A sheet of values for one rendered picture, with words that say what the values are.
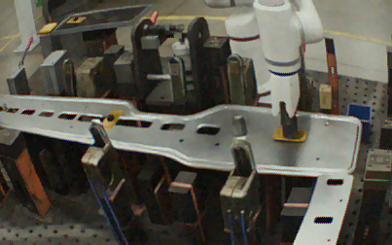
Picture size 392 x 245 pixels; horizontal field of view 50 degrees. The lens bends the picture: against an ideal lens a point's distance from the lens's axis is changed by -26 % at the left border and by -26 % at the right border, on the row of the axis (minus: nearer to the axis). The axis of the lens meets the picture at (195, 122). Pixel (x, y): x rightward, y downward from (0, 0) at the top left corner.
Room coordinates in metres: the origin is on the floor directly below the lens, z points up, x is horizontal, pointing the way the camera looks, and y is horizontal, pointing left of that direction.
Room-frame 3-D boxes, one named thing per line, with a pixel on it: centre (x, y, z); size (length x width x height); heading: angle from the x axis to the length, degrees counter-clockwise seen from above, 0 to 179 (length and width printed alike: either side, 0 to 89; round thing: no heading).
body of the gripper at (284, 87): (0.95, -0.20, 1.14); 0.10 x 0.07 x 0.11; 152
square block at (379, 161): (0.71, -0.38, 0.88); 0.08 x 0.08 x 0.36; 62
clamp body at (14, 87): (1.59, 0.65, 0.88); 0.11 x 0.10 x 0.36; 152
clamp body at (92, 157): (0.99, 0.24, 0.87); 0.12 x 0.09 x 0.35; 152
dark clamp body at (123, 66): (1.36, 0.14, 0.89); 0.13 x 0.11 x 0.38; 152
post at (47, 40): (1.69, 0.48, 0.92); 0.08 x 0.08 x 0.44; 62
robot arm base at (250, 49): (1.57, -0.22, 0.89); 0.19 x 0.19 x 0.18
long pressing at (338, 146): (1.17, 0.23, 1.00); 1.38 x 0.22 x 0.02; 62
